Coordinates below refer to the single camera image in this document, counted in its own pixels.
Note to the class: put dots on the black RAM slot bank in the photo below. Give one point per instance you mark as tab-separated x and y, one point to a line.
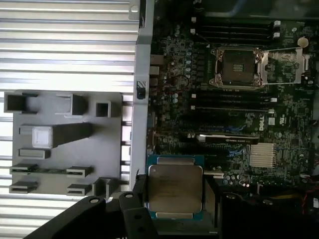
234	30
231	102

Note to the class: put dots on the silver CPU green edge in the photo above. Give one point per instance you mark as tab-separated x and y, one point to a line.
174	184

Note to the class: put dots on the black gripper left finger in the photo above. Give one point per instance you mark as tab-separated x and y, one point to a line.
135	219

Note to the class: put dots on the CPU socket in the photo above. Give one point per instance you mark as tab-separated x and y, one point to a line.
236	67

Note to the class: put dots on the grey parts rack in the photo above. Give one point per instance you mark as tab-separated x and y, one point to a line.
74	154

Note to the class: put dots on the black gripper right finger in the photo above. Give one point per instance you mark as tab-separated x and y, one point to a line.
211	211

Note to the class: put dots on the black open PC case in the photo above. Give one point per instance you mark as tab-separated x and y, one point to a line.
142	62

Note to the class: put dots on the black graphics card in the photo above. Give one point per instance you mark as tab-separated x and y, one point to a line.
226	139

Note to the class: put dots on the silver chipset heat sink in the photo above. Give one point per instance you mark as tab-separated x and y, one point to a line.
263	158

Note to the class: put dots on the metal socket cover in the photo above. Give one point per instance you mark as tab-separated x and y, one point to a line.
299	74

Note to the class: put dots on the green motherboard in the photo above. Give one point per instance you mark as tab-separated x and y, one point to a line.
286	119

